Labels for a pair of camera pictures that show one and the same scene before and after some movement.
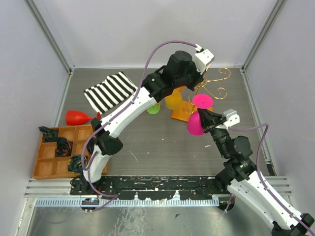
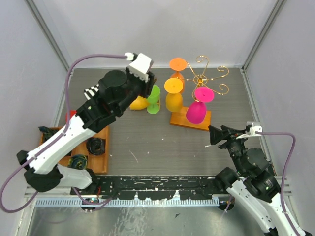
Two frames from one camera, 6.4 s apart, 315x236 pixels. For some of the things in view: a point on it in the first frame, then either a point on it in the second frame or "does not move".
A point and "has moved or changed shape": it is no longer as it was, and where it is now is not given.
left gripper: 199,77 to 147,85
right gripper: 209,119 to 216,134
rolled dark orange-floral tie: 50,135 does not move
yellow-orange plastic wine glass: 174,101 does not move
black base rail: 146,187 does not move
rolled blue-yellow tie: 75,163 does not move
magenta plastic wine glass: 194,125 has moved or changed shape
